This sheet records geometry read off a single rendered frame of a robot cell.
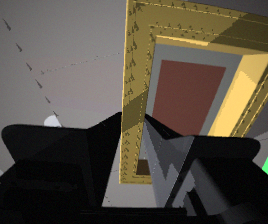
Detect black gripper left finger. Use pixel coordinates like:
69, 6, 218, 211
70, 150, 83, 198
1, 112, 122, 206

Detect yellow picture frame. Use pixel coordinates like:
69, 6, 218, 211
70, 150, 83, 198
119, 0, 268, 184

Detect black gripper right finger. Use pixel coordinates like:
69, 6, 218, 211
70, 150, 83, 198
142, 113, 260, 208

